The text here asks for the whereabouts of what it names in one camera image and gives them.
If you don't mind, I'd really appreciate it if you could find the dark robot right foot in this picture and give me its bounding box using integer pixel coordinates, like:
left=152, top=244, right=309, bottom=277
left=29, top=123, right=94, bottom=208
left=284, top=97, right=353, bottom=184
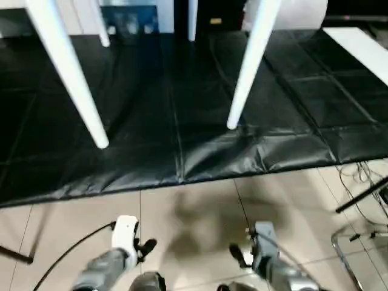
left=217, top=281, right=259, bottom=291

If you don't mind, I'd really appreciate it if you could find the dark robot foot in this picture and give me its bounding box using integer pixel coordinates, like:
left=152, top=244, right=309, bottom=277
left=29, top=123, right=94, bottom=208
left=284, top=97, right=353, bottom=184
left=217, top=281, right=259, bottom=291
left=129, top=271, right=167, bottom=291

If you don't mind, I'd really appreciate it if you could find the dark robot left foot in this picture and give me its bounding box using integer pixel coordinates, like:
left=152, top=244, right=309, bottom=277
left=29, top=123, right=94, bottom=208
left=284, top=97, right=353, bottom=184
left=129, top=271, right=167, bottom=291

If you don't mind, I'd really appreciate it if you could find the chrome metal tube frame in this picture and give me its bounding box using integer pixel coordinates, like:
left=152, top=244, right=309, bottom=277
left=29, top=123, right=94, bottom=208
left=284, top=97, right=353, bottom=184
left=331, top=223, right=388, bottom=290

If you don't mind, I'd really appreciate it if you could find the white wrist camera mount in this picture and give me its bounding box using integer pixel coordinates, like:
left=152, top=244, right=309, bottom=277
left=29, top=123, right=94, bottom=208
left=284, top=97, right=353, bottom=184
left=246, top=221, right=280, bottom=268
left=110, top=215, right=141, bottom=268

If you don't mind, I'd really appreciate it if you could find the black work mat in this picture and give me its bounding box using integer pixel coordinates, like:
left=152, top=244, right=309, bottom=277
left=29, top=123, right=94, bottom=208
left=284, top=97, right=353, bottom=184
left=0, top=28, right=388, bottom=209

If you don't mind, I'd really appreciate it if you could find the black metal support bar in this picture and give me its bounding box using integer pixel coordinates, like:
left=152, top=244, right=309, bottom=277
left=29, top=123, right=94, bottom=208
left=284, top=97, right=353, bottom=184
left=0, top=206, right=54, bottom=265
left=335, top=178, right=388, bottom=214

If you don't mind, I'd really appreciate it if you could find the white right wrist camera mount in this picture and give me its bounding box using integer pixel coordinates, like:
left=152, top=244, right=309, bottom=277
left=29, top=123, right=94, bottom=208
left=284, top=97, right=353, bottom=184
left=246, top=221, right=280, bottom=268

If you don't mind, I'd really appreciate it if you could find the white plastic table leg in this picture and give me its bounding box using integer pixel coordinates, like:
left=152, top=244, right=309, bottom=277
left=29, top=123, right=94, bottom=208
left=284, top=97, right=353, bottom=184
left=226, top=0, right=282, bottom=130
left=187, top=0, right=199, bottom=42
left=90, top=0, right=111, bottom=48
left=25, top=0, right=110, bottom=149

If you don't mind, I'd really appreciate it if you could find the white flat board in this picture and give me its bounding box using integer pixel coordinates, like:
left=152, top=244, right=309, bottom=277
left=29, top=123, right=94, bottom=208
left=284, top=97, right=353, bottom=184
left=322, top=26, right=388, bottom=85

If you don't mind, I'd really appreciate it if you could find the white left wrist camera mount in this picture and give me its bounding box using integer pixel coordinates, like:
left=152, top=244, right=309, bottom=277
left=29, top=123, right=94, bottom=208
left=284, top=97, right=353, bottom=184
left=110, top=215, right=141, bottom=268

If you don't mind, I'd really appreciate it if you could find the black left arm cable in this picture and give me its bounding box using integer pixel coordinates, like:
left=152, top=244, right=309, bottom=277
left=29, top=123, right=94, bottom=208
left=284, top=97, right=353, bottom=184
left=29, top=221, right=118, bottom=291

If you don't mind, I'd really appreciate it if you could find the white glass-door cabinet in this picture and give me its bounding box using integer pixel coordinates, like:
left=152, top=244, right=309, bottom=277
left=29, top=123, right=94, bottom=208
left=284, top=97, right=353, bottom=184
left=0, top=0, right=176, bottom=39

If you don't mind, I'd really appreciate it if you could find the grey cushion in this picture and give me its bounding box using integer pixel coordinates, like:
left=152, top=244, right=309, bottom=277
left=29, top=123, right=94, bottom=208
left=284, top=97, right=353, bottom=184
left=241, top=0, right=329, bottom=32

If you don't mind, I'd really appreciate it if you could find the black box with gold label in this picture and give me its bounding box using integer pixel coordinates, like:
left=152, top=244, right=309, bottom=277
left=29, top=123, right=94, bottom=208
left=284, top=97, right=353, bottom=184
left=173, top=0, right=253, bottom=33

